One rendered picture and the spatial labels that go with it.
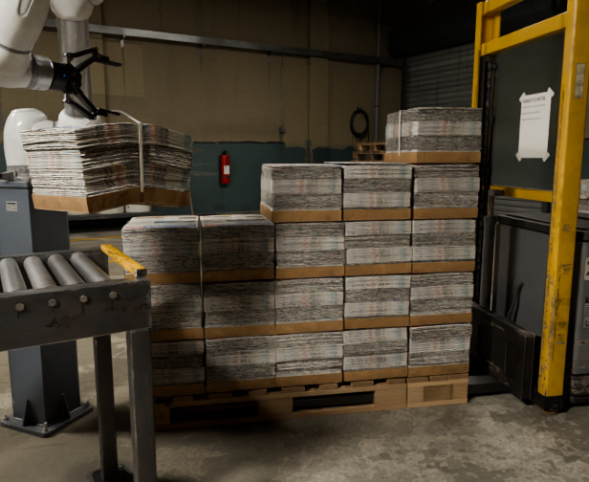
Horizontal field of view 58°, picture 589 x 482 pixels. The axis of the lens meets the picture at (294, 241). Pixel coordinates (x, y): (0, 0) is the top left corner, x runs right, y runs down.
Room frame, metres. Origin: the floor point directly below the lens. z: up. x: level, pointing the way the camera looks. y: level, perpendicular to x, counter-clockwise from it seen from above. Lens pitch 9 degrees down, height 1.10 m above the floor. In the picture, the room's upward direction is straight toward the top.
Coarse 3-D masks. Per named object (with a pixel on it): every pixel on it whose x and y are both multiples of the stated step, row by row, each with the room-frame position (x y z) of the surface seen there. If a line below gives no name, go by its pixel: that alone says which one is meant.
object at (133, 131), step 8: (136, 128) 1.53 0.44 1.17; (144, 128) 1.55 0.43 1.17; (136, 136) 1.54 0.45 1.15; (144, 136) 1.56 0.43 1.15; (136, 144) 1.54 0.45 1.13; (136, 152) 1.53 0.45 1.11; (144, 152) 1.55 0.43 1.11; (136, 160) 1.53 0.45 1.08; (144, 160) 1.55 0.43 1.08; (136, 168) 1.53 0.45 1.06; (144, 168) 1.56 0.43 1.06; (136, 176) 1.53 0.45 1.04; (144, 176) 1.55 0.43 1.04; (136, 184) 1.53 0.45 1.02; (144, 184) 1.55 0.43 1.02
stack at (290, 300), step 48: (144, 240) 2.00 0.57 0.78; (192, 240) 2.04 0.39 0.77; (240, 240) 2.08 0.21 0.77; (288, 240) 2.12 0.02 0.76; (336, 240) 2.15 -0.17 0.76; (384, 240) 2.19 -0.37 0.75; (192, 288) 2.03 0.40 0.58; (240, 288) 2.07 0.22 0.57; (288, 288) 2.11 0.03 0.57; (336, 288) 2.14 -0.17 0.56; (384, 288) 2.19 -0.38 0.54; (288, 336) 2.11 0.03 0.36; (336, 336) 2.15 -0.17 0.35; (384, 336) 2.19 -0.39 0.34; (336, 384) 2.14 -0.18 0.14; (384, 384) 2.18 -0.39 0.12
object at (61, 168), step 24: (24, 144) 1.54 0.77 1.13; (48, 144) 1.47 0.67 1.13; (72, 144) 1.40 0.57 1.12; (96, 144) 1.42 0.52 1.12; (120, 144) 1.49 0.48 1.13; (48, 168) 1.51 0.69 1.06; (72, 168) 1.43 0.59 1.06; (96, 168) 1.43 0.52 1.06; (120, 168) 1.49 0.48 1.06; (48, 192) 1.51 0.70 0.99; (72, 192) 1.44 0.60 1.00; (96, 192) 1.42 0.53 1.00
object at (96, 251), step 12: (36, 252) 1.62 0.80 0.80; (48, 252) 1.62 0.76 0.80; (60, 252) 1.62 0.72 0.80; (72, 252) 1.64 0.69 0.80; (84, 252) 1.66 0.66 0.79; (96, 252) 1.68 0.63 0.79; (96, 264) 1.67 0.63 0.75; (0, 276) 1.54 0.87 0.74; (24, 276) 1.57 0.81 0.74; (0, 288) 1.54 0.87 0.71
